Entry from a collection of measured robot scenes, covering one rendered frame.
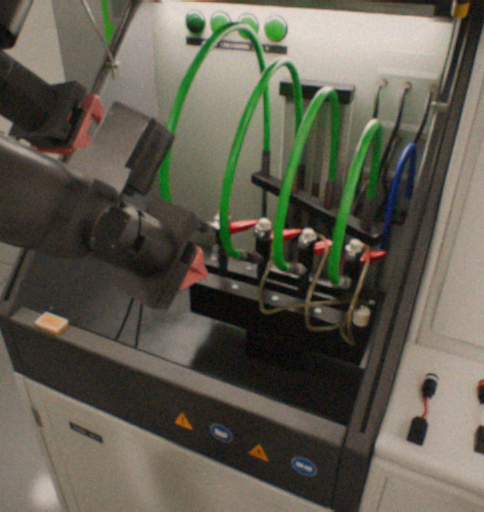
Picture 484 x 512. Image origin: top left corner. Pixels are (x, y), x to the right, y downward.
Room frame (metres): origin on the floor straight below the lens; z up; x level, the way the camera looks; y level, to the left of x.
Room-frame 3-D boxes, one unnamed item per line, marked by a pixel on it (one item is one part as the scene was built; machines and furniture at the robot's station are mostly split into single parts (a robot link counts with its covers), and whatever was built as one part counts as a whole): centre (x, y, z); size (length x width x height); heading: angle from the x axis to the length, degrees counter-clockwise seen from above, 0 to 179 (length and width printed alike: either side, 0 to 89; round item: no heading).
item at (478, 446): (0.44, -0.34, 0.99); 0.12 x 0.02 x 0.02; 157
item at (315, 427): (0.57, 0.12, 0.87); 0.62 x 0.04 x 0.16; 64
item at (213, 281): (0.74, -0.09, 0.91); 0.34 x 0.10 x 0.15; 64
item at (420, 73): (0.92, -0.31, 1.20); 0.13 x 0.03 x 0.31; 64
